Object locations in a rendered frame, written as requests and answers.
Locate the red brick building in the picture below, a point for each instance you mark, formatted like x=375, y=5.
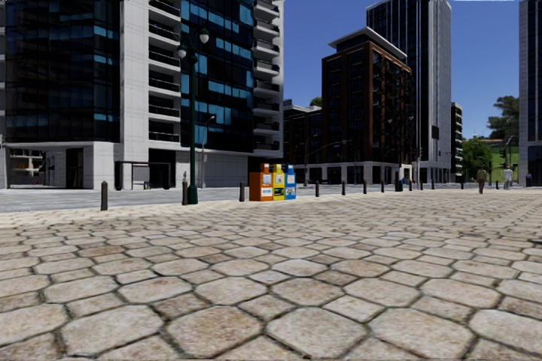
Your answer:
x=361, y=113

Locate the yellow newspaper box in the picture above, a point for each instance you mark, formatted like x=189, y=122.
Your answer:
x=278, y=182

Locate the person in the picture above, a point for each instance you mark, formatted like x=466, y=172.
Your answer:
x=507, y=177
x=481, y=179
x=528, y=179

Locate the blue newspaper box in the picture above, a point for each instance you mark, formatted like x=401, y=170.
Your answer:
x=290, y=182

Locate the black bus shelter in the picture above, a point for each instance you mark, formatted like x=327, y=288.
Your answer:
x=142, y=175

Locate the dark narrow building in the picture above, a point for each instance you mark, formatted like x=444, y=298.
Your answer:
x=456, y=142

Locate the grey street lamp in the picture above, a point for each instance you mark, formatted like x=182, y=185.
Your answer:
x=203, y=153

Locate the pale concrete glass building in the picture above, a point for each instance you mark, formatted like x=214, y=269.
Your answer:
x=135, y=67

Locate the orange newspaper box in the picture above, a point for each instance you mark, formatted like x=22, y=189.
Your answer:
x=260, y=185

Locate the trees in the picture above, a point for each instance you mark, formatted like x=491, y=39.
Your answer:
x=501, y=131

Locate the green street lamp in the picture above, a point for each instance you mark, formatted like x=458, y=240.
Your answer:
x=192, y=113

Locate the dark brick building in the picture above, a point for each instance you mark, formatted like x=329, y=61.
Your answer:
x=301, y=140

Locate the pale glass tower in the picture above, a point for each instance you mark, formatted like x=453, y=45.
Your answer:
x=539, y=90

